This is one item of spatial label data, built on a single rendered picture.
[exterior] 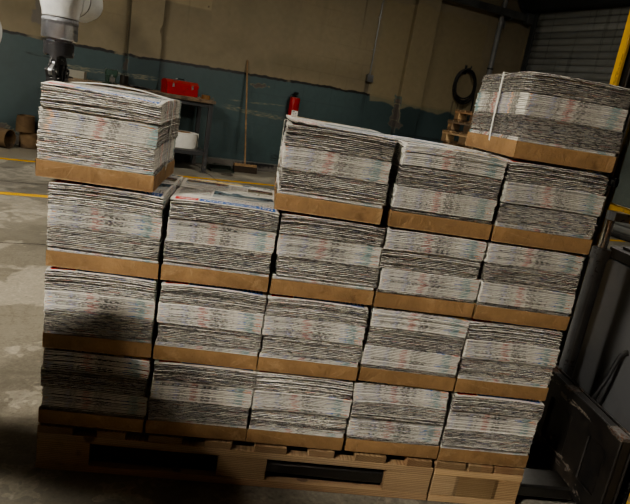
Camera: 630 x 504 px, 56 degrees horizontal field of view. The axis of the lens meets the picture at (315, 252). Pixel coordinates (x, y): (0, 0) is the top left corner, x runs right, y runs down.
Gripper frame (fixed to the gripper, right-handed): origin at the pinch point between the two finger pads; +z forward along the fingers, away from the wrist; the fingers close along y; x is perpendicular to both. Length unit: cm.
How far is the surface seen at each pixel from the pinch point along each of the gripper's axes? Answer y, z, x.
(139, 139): -19.4, -0.2, -26.2
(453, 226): -19, 10, -110
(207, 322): -19, 46, -48
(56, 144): -18.9, 4.1, -6.6
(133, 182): -19.6, 10.6, -25.7
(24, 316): 84, 96, 35
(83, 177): -19.6, 11.2, -13.6
